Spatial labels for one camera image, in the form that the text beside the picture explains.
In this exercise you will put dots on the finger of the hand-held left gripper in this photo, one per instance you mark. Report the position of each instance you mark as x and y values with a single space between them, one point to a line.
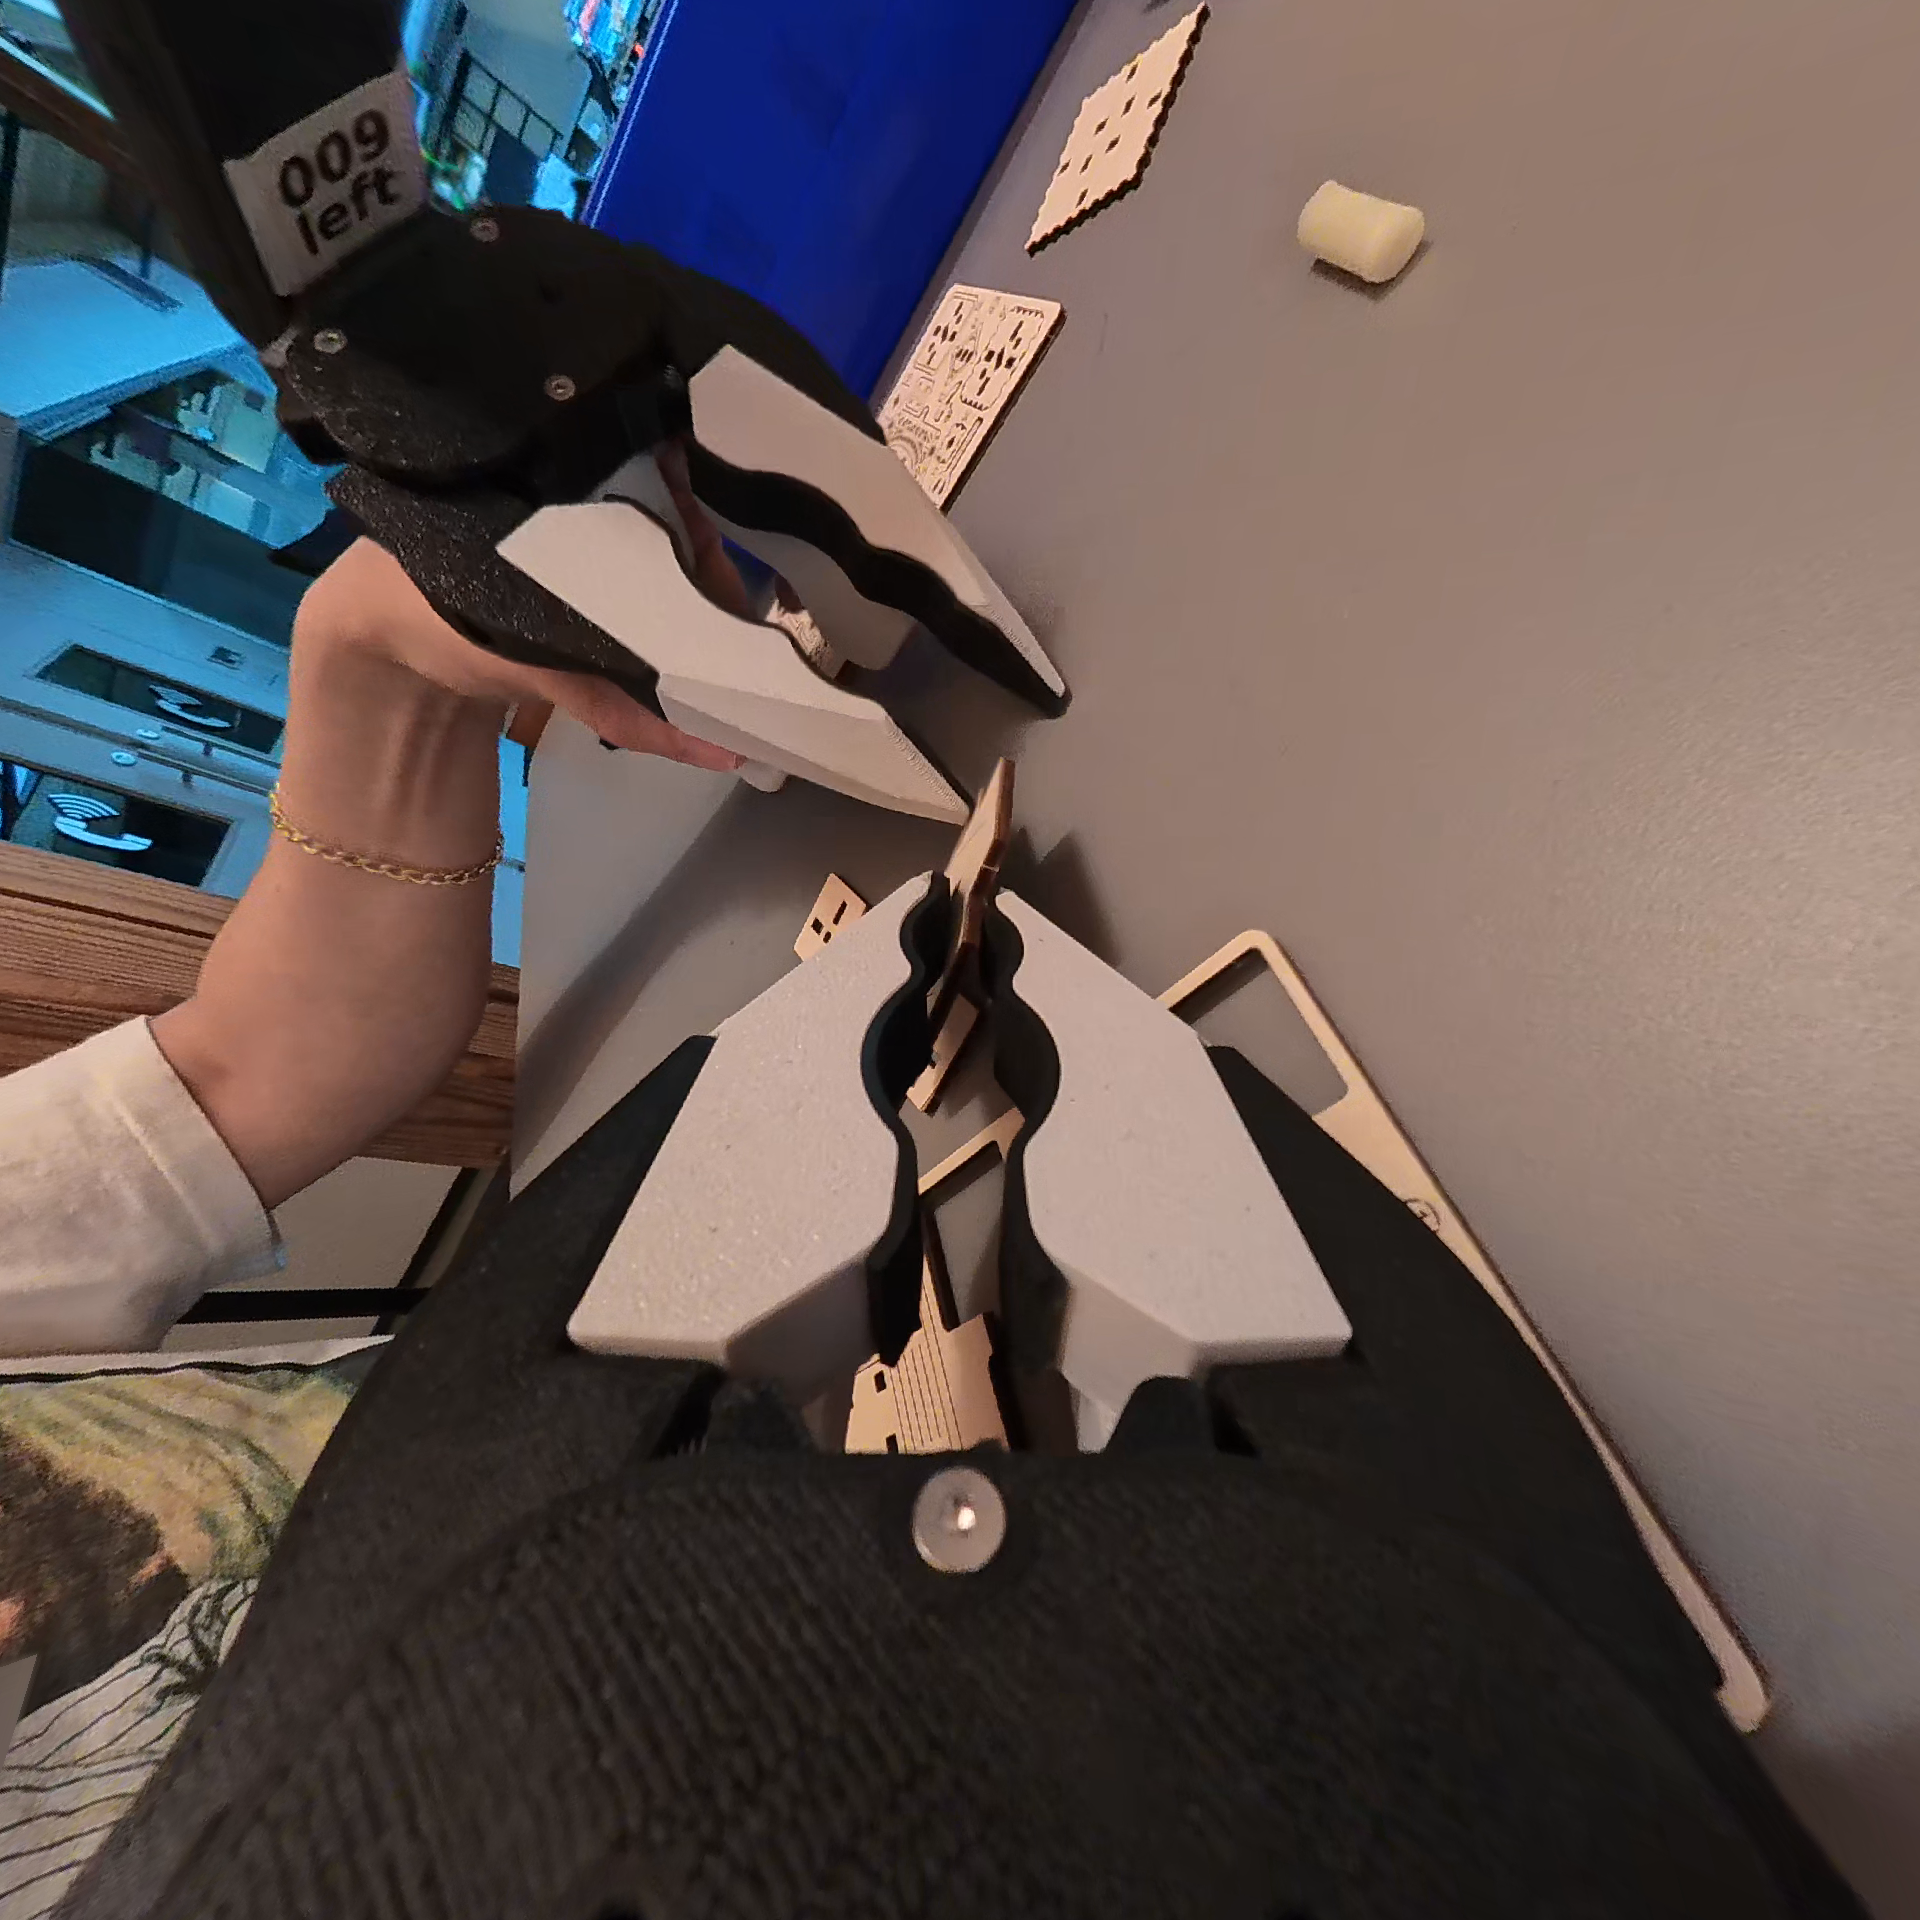
705 675
901 511

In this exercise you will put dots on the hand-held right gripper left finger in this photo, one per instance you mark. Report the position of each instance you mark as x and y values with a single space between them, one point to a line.
751 1186

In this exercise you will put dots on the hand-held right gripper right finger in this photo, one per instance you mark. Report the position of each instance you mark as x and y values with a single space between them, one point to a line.
1184 1201

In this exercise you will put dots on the wooden four-square frame piece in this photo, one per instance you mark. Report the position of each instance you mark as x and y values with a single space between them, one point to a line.
832 916

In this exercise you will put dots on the wooden puzzle sheet square cutout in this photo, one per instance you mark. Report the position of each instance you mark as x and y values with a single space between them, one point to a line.
930 1395

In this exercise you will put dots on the cross-shaped wooden piece diamond print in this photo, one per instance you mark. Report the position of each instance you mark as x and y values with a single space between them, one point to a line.
974 886

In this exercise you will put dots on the person's left forearm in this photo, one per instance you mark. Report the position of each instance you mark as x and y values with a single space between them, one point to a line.
330 1020

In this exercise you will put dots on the grey desk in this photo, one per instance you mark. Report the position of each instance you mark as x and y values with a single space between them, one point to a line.
1501 675

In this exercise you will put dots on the person's left hand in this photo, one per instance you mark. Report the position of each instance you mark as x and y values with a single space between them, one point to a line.
389 675

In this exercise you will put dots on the wooden puzzle sheet arch parts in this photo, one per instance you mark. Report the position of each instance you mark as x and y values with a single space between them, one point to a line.
974 375

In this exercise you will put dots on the blue plastic bin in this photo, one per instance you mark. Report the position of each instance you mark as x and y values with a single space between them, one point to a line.
781 149

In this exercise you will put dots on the small serrated square wooden piece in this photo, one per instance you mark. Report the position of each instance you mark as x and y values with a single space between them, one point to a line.
1119 119

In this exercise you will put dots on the cream wax stick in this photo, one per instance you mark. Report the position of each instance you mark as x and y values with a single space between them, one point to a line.
1358 230

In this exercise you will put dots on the thick wooden beam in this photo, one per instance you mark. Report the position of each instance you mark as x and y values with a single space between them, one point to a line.
59 962

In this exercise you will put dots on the black picture frame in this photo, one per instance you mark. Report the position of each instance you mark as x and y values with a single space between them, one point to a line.
301 1301

